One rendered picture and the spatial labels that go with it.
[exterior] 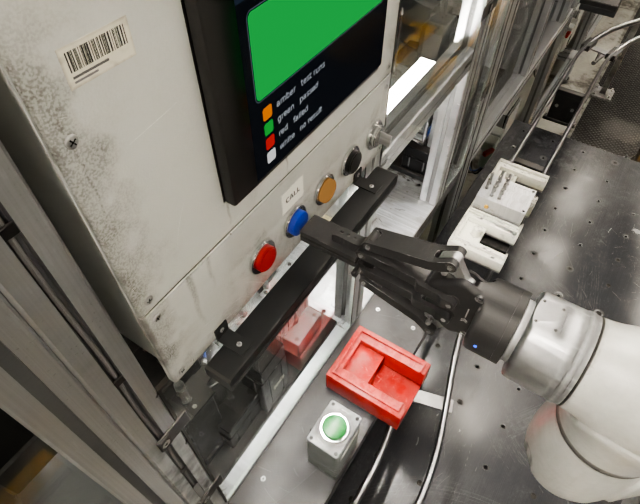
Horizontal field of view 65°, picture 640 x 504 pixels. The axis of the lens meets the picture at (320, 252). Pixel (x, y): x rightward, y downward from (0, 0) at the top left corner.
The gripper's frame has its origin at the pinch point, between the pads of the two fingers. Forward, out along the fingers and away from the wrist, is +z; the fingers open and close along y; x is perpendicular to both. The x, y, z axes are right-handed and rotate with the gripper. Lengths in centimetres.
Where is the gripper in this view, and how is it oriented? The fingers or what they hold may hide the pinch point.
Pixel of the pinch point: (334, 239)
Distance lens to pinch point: 54.5
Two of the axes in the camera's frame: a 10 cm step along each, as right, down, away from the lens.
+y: 0.0, -6.2, -7.8
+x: -5.4, 6.6, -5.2
